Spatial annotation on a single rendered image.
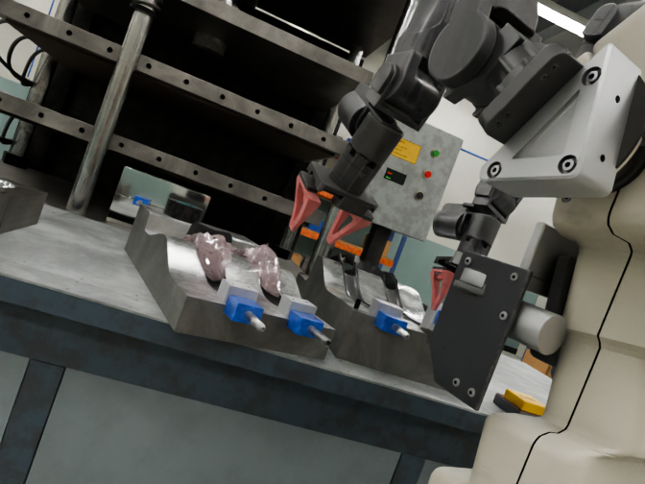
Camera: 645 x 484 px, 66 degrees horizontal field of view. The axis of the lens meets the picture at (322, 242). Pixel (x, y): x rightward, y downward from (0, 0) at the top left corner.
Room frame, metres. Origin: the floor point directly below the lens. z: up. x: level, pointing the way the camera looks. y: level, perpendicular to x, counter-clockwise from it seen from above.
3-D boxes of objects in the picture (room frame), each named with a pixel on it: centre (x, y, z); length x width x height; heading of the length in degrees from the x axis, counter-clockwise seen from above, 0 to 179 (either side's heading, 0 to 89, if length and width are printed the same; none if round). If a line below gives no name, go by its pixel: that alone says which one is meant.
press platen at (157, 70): (1.88, 0.65, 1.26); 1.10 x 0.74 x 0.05; 104
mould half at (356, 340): (1.13, -0.16, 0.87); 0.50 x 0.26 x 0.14; 14
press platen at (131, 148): (1.88, 0.65, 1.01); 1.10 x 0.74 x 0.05; 104
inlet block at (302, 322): (0.76, -0.02, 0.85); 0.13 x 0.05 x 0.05; 32
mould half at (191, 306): (0.96, 0.17, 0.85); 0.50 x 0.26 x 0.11; 32
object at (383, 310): (0.85, -0.16, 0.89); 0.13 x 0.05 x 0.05; 15
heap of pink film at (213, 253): (0.96, 0.16, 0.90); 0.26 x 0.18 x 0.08; 32
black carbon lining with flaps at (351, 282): (1.11, -0.15, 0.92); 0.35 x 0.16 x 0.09; 14
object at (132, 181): (1.77, 0.57, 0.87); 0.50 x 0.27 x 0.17; 14
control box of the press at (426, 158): (1.86, -0.19, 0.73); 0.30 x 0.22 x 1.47; 104
